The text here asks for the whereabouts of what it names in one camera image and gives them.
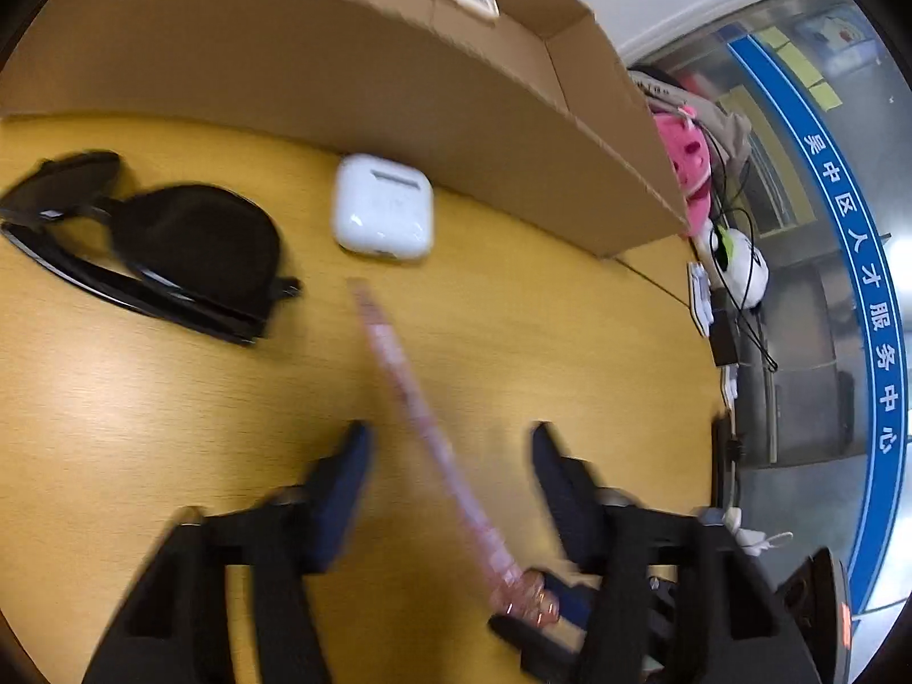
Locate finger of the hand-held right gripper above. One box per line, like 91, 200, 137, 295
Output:
526, 568, 596, 632
488, 614, 589, 684

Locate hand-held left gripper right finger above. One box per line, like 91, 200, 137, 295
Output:
531, 422, 820, 684

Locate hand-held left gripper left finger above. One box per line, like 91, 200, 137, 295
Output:
82, 420, 375, 684

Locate pink pen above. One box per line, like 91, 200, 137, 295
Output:
347, 278, 560, 632

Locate black sunglasses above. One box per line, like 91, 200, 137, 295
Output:
0, 149, 304, 347

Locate white earbuds case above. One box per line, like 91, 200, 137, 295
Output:
329, 152, 435, 262

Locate brown cardboard box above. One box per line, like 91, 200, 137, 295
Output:
0, 0, 691, 259

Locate black flat device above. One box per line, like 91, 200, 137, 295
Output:
710, 413, 746, 514

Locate black power adapter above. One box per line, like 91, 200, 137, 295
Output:
710, 310, 742, 368

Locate white plush toy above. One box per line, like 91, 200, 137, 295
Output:
697, 222, 772, 309

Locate pink plush toy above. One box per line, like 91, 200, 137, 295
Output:
654, 110, 714, 238

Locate blue banner strip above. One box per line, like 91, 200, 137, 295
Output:
727, 25, 907, 614

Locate white charger with cable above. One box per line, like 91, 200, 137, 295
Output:
719, 506, 795, 557

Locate black cable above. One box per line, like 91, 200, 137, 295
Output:
702, 124, 779, 373

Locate wall poster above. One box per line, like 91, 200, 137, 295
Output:
794, 3, 877, 62

